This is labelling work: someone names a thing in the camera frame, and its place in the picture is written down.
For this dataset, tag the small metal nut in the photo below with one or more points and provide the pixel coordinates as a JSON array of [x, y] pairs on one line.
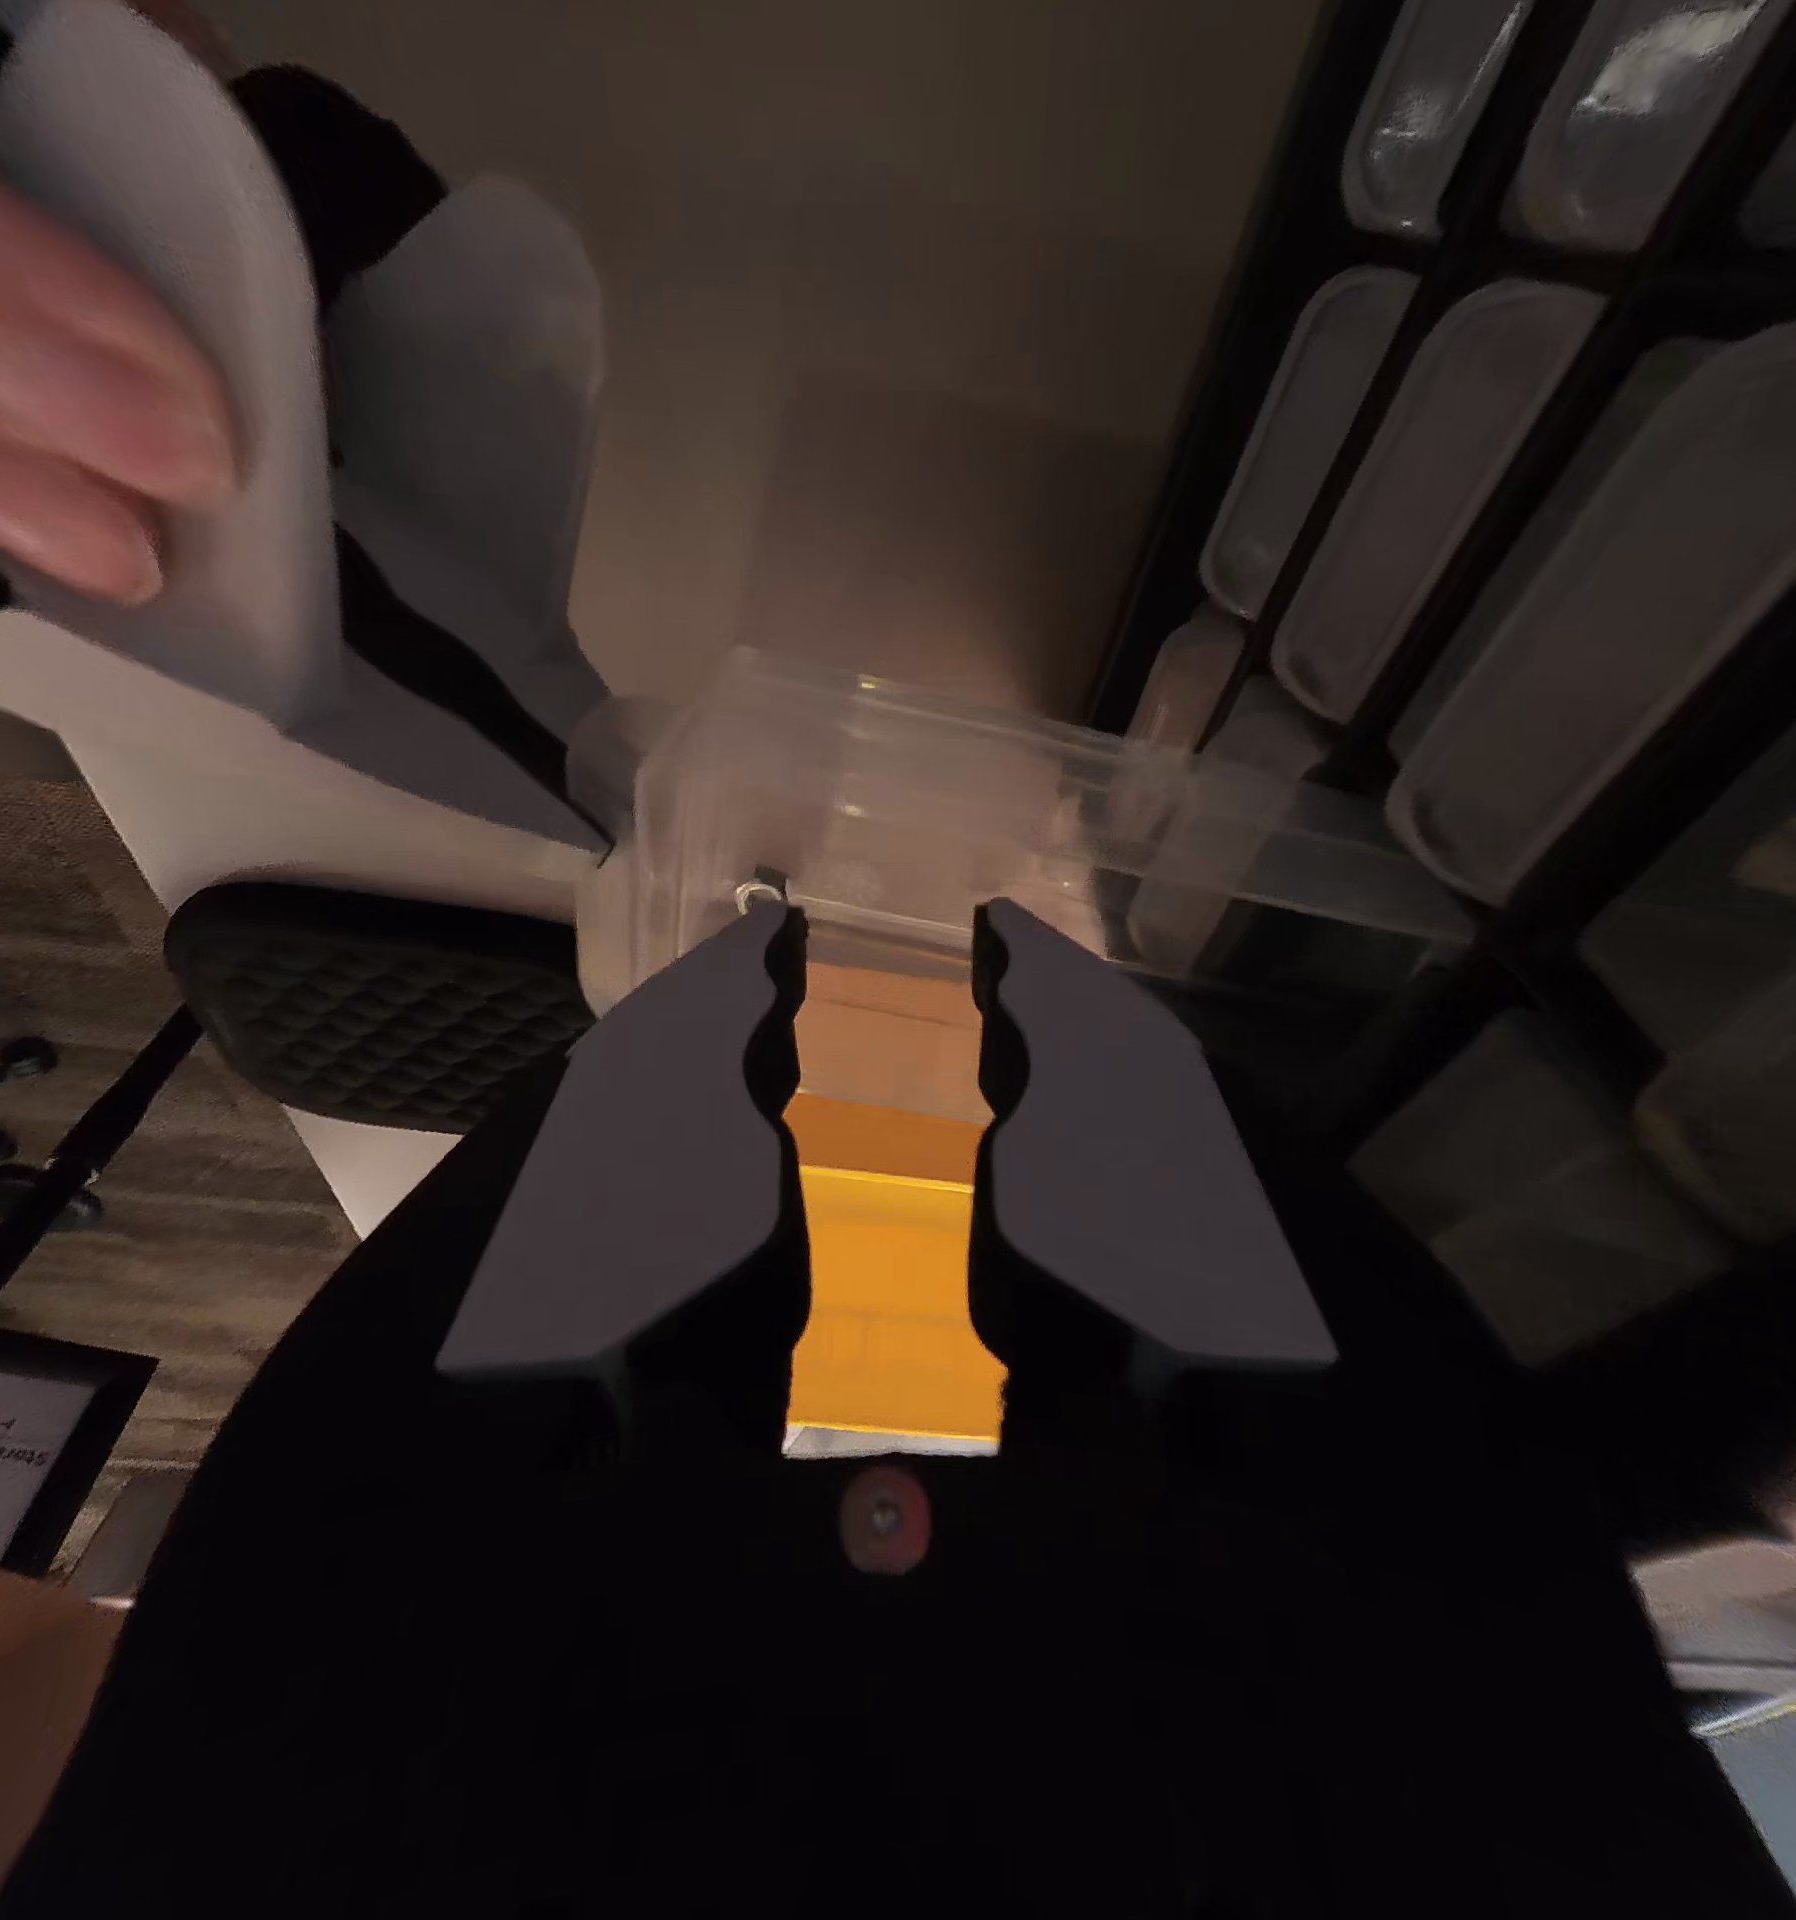
[[740, 891]]

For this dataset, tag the black ribbed pad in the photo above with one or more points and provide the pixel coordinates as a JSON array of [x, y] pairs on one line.
[[358, 1021]]

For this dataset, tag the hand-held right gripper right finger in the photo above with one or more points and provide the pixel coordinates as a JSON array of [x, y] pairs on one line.
[[1140, 1201]]

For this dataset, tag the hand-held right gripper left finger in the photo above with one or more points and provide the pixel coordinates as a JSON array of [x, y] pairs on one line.
[[645, 1201]]

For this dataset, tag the person's left hand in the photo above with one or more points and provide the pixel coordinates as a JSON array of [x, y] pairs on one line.
[[60, 392]]

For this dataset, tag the yellow plastic bin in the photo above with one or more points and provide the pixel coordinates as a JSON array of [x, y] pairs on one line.
[[886, 1291]]

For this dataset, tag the black drawer cabinet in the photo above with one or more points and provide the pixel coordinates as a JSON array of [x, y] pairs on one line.
[[1185, 481]]

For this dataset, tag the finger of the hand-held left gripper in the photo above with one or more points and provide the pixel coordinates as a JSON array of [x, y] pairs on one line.
[[480, 392], [268, 810]]

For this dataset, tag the clear plastic drawer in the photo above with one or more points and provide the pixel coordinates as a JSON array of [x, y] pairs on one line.
[[929, 780]]

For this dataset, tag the printed instruction sheet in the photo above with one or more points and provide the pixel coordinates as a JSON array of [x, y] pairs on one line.
[[30, 1470]]

